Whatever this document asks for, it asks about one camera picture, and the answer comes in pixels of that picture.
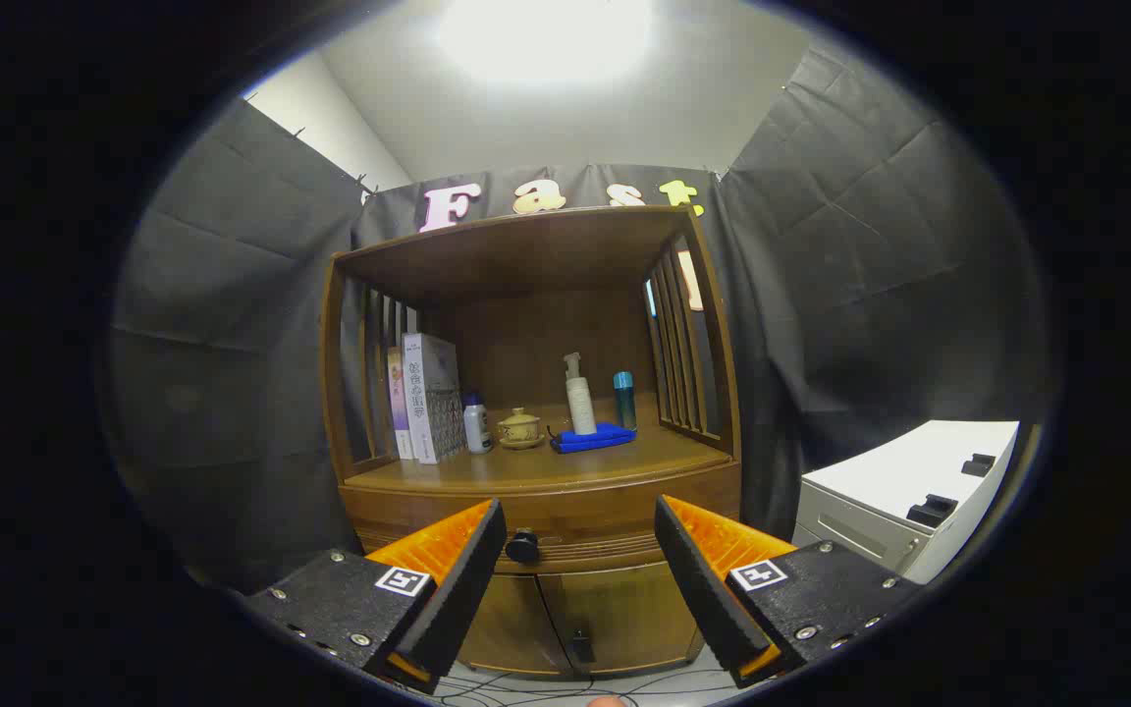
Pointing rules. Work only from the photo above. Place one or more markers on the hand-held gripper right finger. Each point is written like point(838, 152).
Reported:
point(698, 579)

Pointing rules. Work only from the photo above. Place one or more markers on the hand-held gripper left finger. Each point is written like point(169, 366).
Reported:
point(462, 579)

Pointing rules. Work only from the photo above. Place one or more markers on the black drawer knob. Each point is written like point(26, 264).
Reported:
point(522, 546)

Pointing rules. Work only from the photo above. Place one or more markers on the wooden drawer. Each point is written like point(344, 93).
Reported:
point(585, 511)

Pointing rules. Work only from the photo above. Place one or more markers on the wooden cabinet door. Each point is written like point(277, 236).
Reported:
point(516, 619)
point(624, 614)

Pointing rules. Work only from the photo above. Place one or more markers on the wooden countertop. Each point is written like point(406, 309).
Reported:
point(565, 466)

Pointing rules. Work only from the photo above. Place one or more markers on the white drawer unit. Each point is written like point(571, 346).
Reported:
point(909, 471)

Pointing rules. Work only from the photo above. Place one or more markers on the wooden cabinet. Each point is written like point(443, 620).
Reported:
point(526, 255)

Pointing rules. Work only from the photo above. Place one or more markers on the black door latch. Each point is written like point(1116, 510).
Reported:
point(580, 646)

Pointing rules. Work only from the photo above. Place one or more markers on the white bottle with blue cap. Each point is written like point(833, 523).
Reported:
point(476, 424)

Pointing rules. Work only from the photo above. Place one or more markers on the yellow lidded teacup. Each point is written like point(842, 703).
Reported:
point(520, 429)

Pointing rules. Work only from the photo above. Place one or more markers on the blue folded cloth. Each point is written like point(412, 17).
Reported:
point(593, 438)

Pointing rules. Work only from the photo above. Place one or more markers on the thin purple book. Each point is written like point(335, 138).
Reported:
point(398, 403)

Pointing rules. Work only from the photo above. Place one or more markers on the thick white book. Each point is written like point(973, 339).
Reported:
point(433, 393)

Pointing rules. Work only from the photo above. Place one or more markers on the clear blue bottle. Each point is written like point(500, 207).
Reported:
point(624, 401)

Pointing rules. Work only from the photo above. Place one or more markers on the white pump bottle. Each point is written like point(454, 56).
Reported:
point(580, 403)

